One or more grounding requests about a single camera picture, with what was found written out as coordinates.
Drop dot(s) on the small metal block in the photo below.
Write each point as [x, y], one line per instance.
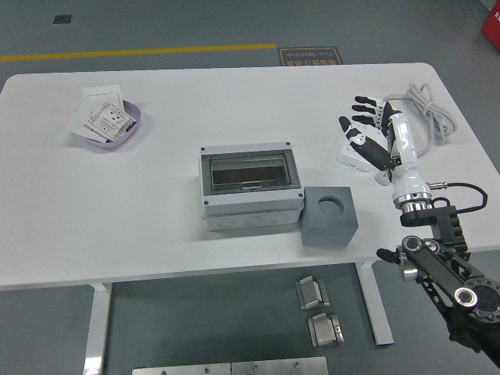
[324, 332]
[310, 293]

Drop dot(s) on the brown floor sign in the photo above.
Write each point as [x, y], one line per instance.
[310, 56]

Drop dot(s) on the grey cube with round hole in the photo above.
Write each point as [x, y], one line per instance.
[326, 232]

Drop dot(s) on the white table leg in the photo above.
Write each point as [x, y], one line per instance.
[97, 328]
[377, 308]

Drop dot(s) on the blank white card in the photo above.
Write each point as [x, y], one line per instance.
[78, 121]

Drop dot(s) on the red object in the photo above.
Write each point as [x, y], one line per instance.
[491, 25]

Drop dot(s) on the plain white switch plate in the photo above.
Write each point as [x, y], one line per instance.
[102, 93]

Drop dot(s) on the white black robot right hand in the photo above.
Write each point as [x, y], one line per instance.
[404, 156]

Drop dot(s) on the black floor hatch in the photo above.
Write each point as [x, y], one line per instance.
[62, 19]

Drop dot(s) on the yellow floor tape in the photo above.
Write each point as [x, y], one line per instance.
[136, 51]

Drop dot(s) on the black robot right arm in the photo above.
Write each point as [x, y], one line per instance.
[441, 258]

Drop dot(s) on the printed white socket card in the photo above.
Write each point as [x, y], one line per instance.
[109, 121]

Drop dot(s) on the long metal plate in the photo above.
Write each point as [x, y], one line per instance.
[181, 370]
[279, 366]

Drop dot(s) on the grey box with clear lid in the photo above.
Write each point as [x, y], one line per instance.
[250, 199]

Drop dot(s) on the purple plastic tray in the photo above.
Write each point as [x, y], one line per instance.
[113, 144]

